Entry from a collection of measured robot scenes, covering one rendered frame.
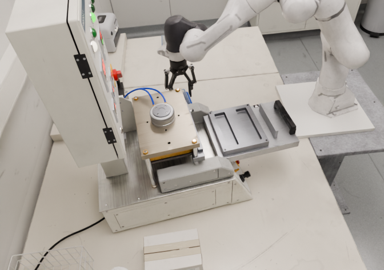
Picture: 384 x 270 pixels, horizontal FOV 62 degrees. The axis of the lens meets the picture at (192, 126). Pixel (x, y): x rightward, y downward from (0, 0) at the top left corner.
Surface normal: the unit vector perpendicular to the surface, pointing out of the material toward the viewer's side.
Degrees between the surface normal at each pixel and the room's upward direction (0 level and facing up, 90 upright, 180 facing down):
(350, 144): 0
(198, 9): 90
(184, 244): 1
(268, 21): 90
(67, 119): 90
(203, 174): 90
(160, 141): 0
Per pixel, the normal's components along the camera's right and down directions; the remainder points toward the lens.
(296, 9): -0.24, 0.57
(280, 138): -0.06, -0.69
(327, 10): -0.04, 0.78
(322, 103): -0.62, 0.52
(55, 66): 0.22, 0.70
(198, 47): 0.08, 0.59
